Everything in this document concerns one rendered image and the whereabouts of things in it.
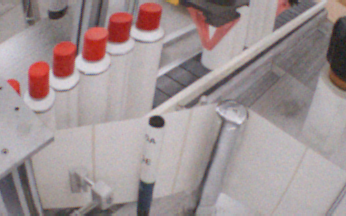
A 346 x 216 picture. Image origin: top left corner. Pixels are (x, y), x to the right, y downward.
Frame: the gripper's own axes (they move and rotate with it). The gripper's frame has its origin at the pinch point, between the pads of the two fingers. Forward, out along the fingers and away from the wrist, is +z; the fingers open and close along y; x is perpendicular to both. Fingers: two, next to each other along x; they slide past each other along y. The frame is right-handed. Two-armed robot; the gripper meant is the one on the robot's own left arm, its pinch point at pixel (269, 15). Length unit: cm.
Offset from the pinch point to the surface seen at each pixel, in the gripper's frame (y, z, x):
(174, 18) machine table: -21.3, 12.2, 0.6
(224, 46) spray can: 1.7, 14.0, -19.0
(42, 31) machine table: -42, 28, -21
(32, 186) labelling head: 12, 36, -68
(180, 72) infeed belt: -3.1, 22.0, -19.4
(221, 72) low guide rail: 3.8, 18.5, -20.1
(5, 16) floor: -201, 47, 83
